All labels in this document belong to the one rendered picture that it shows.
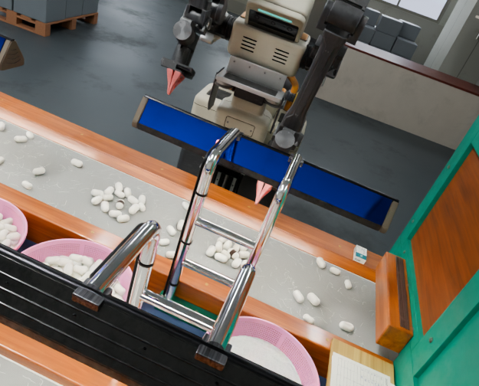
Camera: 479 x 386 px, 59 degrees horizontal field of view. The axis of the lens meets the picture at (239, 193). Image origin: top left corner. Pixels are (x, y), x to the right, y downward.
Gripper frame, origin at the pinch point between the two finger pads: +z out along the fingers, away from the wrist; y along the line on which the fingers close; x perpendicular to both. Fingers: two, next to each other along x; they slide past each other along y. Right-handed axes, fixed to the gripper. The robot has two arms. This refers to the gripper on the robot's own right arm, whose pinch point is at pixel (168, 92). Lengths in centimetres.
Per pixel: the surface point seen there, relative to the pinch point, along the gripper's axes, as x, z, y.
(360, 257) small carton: -5, 26, 74
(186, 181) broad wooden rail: 2.0, 25.0, 15.1
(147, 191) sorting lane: -5.6, 31.6, 6.1
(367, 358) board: -38, 44, 75
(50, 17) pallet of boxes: 287, -55, -220
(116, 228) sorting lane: -24.3, 41.1, 6.4
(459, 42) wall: 515, -269, 235
